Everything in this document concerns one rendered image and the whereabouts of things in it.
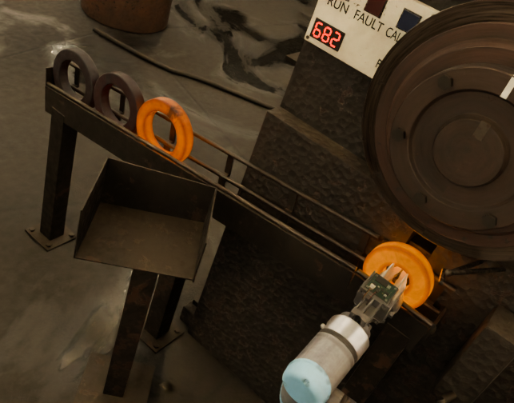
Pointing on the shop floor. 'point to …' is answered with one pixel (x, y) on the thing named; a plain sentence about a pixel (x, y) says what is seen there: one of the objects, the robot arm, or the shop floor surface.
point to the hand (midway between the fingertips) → (400, 273)
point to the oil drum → (129, 13)
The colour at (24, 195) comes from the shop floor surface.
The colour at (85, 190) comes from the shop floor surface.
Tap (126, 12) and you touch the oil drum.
